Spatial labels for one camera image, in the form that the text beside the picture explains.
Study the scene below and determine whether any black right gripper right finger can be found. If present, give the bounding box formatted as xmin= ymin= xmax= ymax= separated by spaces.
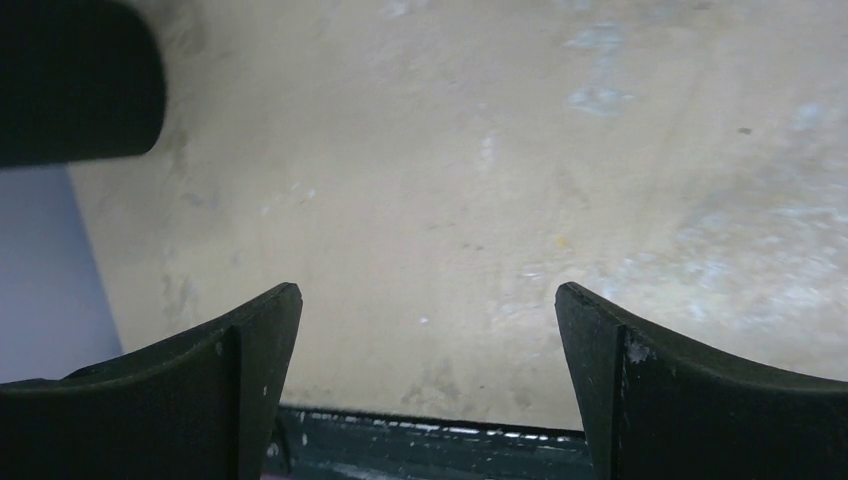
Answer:
xmin=555 ymin=282 xmax=847 ymax=479

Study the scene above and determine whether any black plastic waste bin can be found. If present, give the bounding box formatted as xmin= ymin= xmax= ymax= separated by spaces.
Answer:
xmin=1 ymin=0 xmax=167 ymax=169

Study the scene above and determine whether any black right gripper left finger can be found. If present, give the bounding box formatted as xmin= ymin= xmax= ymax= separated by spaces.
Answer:
xmin=1 ymin=283 xmax=303 ymax=479

